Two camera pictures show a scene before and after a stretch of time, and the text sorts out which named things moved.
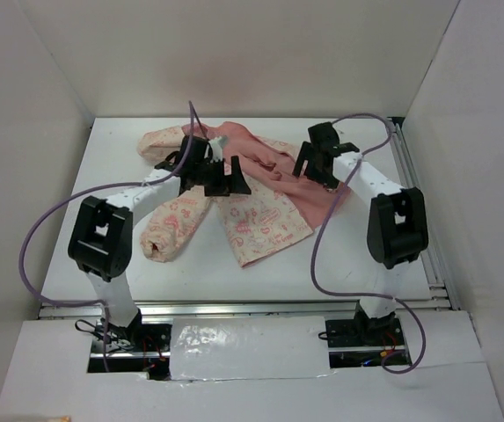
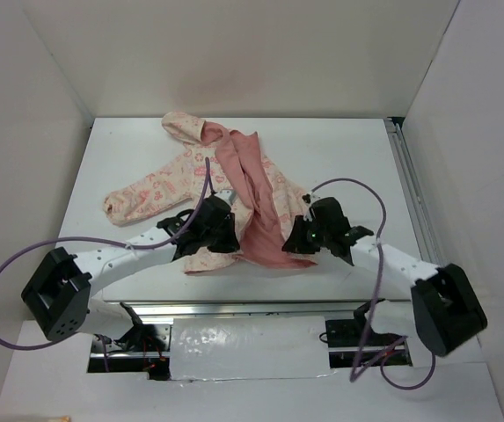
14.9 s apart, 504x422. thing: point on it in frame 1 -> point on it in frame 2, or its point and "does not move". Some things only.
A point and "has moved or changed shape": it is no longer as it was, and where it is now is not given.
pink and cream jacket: x=281 y=208 has moved or changed shape
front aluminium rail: x=248 y=309 does not move
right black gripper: x=306 y=153 -> x=296 y=242
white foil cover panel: x=248 y=347 does not move
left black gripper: x=225 y=184 -> x=230 y=243
